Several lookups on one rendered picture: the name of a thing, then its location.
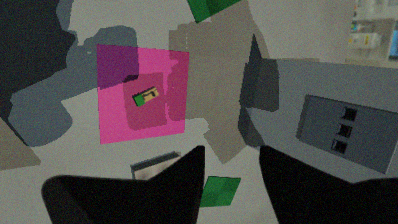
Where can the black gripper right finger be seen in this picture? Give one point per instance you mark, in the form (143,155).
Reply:
(302,194)

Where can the translucent pink square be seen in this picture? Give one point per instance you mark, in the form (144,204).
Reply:
(124,72)

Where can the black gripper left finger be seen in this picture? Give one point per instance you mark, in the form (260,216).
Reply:
(171,197)

